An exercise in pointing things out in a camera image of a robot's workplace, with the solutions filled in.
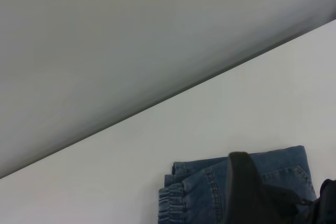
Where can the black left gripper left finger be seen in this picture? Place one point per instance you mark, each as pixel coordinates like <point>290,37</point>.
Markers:
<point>246,197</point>

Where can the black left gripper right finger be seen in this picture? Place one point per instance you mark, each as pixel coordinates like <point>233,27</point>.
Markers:
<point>325,208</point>

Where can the blue denim shorts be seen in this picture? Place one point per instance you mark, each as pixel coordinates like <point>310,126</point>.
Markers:
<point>199,190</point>

